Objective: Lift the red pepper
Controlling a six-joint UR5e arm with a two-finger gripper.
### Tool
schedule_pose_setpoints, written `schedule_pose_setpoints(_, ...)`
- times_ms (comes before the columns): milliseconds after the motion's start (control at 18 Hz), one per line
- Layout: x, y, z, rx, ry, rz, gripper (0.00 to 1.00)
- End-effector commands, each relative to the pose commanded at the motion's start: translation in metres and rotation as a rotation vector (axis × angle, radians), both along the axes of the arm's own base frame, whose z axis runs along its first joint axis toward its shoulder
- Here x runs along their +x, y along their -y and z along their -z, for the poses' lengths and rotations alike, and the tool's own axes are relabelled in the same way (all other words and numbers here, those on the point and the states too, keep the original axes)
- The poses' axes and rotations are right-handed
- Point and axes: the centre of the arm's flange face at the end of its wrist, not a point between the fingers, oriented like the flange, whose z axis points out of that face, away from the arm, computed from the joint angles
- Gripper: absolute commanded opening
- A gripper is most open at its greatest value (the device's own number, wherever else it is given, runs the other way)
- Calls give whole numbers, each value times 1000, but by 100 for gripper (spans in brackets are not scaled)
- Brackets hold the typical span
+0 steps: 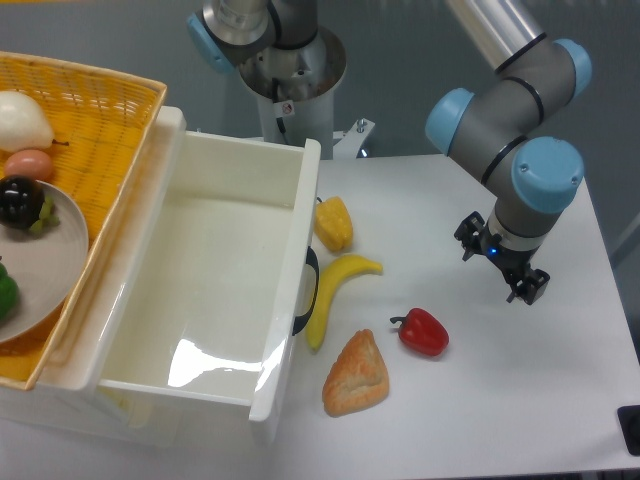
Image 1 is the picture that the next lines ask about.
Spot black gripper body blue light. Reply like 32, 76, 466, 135
479, 230, 539, 283

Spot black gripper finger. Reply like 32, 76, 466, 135
505, 265, 550, 305
454, 211, 485, 261

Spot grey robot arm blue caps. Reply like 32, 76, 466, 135
187, 1, 592, 304

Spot red bell pepper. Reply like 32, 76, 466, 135
390, 308, 449, 357

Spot yellow bell pepper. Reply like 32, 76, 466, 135
314, 196, 353, 252

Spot green bell pepper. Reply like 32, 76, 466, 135
0, 264, 20, 321

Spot yellow banana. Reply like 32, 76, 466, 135
304, 254, 383, 352

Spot triangular golden pastry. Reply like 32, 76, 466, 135
322, 329, 390, 417

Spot white plastic drawer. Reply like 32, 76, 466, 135
79, 128, 322, 424

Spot yellow woven basket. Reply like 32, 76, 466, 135
1, 52, 167, 390

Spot grey round plate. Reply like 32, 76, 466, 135
1, 183, 89, 342

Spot white drawer cabinet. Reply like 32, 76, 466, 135
1, 107, 278, 445

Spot orange egg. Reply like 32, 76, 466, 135
4, 149, 54, 181

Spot dark purple mangosteen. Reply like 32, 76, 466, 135
1, 175, 60, 235

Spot white pear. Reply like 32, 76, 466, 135
1, 90, 69, 153

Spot black drawer handle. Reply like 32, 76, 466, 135
292, 246, 320, 336

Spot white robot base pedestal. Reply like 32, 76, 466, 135
239, 27, 375, 160

